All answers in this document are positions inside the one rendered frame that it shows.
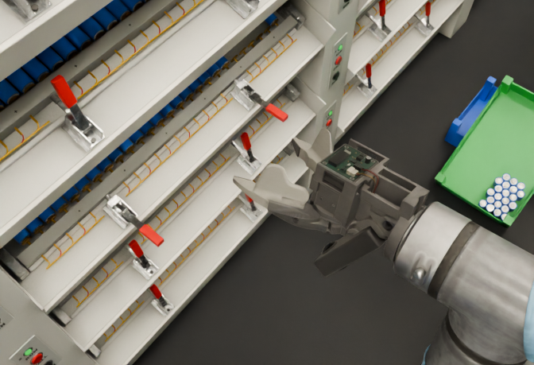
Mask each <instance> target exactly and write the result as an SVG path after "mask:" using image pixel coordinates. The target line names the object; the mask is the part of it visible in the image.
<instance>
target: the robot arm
mask: <svg viewBox="0 0 534 365"><path fill-rule="evenodd" d="M292 145H293V147H294V150H295V152H296V156H297V157H299V158H301V159H302V160H303V161H304V162H305V164H306V166H307V167H308V168H310V169H311V170H312V171H313V172H314V173H313V174H312V176H311V183H310V186H309V188H310V189H311V190H313V191H312V195H311V200H310V204H307V203H306V202H307V201H308V199H309V196H310V194H309V191H308V190H307V189H306V188H305V187H303V186H300V185H298V184H293V183H292V182H290V181H289V180H288V177H287V175H286V172H285V170H284V168H283V167H282V166H280V165H277V164H268V165H267V166H266V167H265V168H264V170H263V172H262V174H261V175H260V177H259V179H258V181H257V183H254V182H253V181H252V180H249V179H246V178H242V177H236V176H234V177H233V182H234V184H236V185H237V186H238V187H239V188H240V189H241V190H242V191H243V192H244V193H245V194H246V195H247V196H249V197H250V198H251V199H252V200H254V201H255V202H256V203H258V204H260V205H261V206H262V207H264V208H267V210H268V212H270V213H272V214H273V215H275V216H277V217H279V218H281V219H282V220H284V221H286V222H288V223H290V224H292V225H294V226H297V227H302V228H306V229H312V230H318V231H322V232H327V231H329V232H330V234H341V235H343V237H342V238H341V239H339V240H336V241H333V242H330V243H328V244H327V245H326V246H325V247H324V248H323V250H322V253H321V255H320V256H319V257H318V258H317V259H316V260H315V261H314V265H315V267H316V268H317V269H318V271H319V272H320V273H321V274H322V275H323V276H324V277H327V276H329V275H331V274H333V273H334V272H336V271H339V270H343V269H345V268H346V267H347V266H348V265H349V264H351V263H352V262H355V261H356V260H358V259H360V258H362V257H364V256H365V255H367V254H369V253H371V252H373V251H374V250H376V249H378V248H380V247H381V246H382V245H383V244H384V243H385V241H386V240H387V242H386V244H385V249H384V252H383V255H384V256H385V257H386V258H387V259H389V260H391V261H392V262H394V265H393V269H394V272H395V274H397V275H399V276H400V277H402V278H403V279H405V280H406V281H408V282H410V283H412V284H413V285H414V286H416V287H418V288H419V289H421V290H423V291H424V292H425V293H427V294H428V295H429V296H431V297H433V298H435V299H436V300H437V301H439V302H440V303H442V304H444V305H446V306H447V307H448V308H449V309H448V311H447V314H446V316H445V317H444V319H443V322H442V324H441V325H440V327H439V330H438V332H437V333H436V335H435V338H434V340H433V341H432V343H431V344H430V345H429V346H428V348H427V349H426V351H425V353H424V361H423V362H422V364H421V365H534V255H533V254H530V253H528V252H527V251H526V250H523V249H521V248H519V247H518V246H516V245H514V244H512V243H511V242H509V241H507V240H505V239H503V238H502V237H500V236H498V235H495V234H494V233H493V232H491V231H488V230H486V229H485V228H484V227H481V226H479V225H478V224H476V223H474V222H472V220H471V219H468V218H466V217H465V216H463V215H461V214H459V213H457V212H456V211H454V210H452V209H450V208H449V207H447V206H445V205H443V204H441V203H440V202H438V201H437V202H433V203H431V204H429V205H428V206H426V205H424V204H425V201H426V199H427V197H428V193H429V192H430V191H429V190H427V189H425V188H423V187H421V186H419V185H418V184H416V183H414V182H412V181H410V180H409V179H407V178H405V177H403V176H401V175H400V174H398V173H395V172H394V171H392V170H391V169H388V168H387V165H388V163H389V158H387V157H385V156H383V155H381V154H379V153H378V152H376V151H374V150H372V149H370V148H368V147H367V146H364V145H363V144H361V143H359V142H356V141H355V140H354V139H352V138H351V139H350V141H349V145H347V144H343V145H342V146H340V147H339V148H338V149H337V150H335V151H334V152H332V143H331V133H330V132H329V130H328V129H326V128H322V129H321V130H320V132H319V133H318V135H317V137H316V139H315V141H314V142H313V144H312V145H310V144H308V143H306V142H304V141H301V140H300V139H297V138H292ZM358 147H360V148H362V149H363V150H365V151H367V152H369V153H371V154H373V155H374V156H376V160H375V159H373V158H371V157H369V156H367V155H366V154H364V153H362V152H360V151H358Z"/></svg>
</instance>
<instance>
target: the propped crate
mask: <svg viewBox="0 0 534 365"><path fill-rule="evenodd" d="M505 173H508V174H509V175H510V176H511V178H516V179H517V180H518V183H520V182H523V183H524V184H525V189H524V190H523V191H524V193H525V196H524V197H523V198H522V199H521V200H519V201H517V200H516V201H515V203H516V204H517V208H516V209H515V210H514V211H512V212H507V214H508V215H507V216H506V217H505V218H504V219H503V221H502V220H500V219H499V217H500V216H499V217H498V218H497V217H496V216H494V215H492V213H489V212H487V211H486V210H485V209H483V208H481V207H479V206H478V203H479V201H480V200H486V199H487V198H486V192H487V190H488V189H489V188H494V186H493V183H494V180H495V179H496V178H497V177H502V176H503V175H504V174H505ZM511 178H510V179H511ZM435 183H436V184H437V185H439V186H440V187H442V188H444V189H446V190H447V191H448V192H450V193H452V194H453V195H455V196H457V197H458V198H459V199H461V200H463V201H464V202H466V203H468V204H469V205H470V206H472V207H474V208H476V209H477V210H479V211H480V212H482V213H483V214H485V215H486V216H488V217H490V218H491V219H493V220H494V221H496V222H498V223H499V224H500V225H502V226H503V227H506V228H508V227H510V226H511V225H512V223H513V222H514V220H515V219H516V218H517V217H518V215H519V214H520V212H521V210H522V209H523V208H524V206H525V205H526V204H527V202H528V201H529V199H530V198H531V196H532V194H533V193H534V93H532V92H530V91H529V90H527V89H525V88H523V87H521V86H520V85H518V84H516V83H514V82H513V78H511V77H510V76H505V78H504V79H503V80H502V82H501V85H500V86H499V87H498V89H497V90H496V91H495V93H494V94H493V96H492V97H491V99H490V100H489V102H488V103H487V104H486V106H485V107H484V109H483V110H482V112H481V113H480V115H479V116H478V117H477V119H476V120H475V122H474V123H473V125H472V126H471V128H470V129H469V130H468V132H467V133H466V135H465V136H464V138H463V139H462V141H461V142H460V143H459V145H458V146H457V148H456V149H455V151H454V152H453V154H452V155H451V156H450V158H449V159H448V161H447V162H446V164H445V165H444V167H443V168H442V169H441V171H440V172H439V173H438V174H437V175H436V177H435Z"/></svg>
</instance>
